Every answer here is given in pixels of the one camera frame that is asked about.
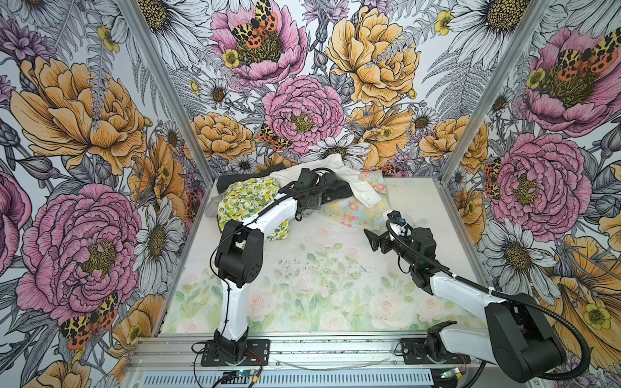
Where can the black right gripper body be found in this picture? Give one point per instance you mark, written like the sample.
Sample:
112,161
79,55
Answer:
404,253

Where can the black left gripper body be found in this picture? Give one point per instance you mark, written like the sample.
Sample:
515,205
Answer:
314,202

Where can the white cloth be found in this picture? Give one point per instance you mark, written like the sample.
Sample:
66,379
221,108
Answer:
362,190

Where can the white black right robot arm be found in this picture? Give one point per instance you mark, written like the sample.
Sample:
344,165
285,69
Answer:
517,336

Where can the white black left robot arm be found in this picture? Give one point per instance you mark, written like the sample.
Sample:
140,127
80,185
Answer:
238,258

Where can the pastel floral cloth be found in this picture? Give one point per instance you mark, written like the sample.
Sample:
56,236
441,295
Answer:
351,212

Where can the lemon print cloth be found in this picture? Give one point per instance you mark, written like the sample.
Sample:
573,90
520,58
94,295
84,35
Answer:
243,199

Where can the black cloth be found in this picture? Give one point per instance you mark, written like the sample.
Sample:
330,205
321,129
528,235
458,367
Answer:
224,182

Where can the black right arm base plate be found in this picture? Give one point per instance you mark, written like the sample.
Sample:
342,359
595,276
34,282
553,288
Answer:
419,351

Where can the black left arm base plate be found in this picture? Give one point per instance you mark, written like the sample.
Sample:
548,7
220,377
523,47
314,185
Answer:
225,353

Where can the aluminium corner post left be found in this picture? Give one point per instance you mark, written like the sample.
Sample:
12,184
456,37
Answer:
150,52

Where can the aluminium corner post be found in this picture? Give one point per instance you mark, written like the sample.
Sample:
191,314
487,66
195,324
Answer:
150,52
522,38

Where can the aluminium front frame rail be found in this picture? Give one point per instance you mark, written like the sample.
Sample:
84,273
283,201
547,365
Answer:
359,359

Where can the aluminium corner post right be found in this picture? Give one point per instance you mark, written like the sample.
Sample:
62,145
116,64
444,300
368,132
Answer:
522,38

